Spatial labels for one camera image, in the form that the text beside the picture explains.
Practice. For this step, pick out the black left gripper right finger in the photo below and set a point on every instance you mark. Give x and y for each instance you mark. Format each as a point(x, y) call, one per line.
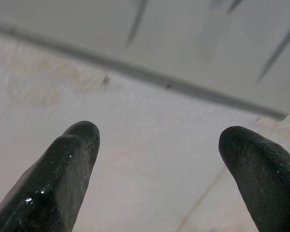
point(268, 178)

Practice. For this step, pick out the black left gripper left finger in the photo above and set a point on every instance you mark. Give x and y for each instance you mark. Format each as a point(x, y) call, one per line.
point(50, 183)

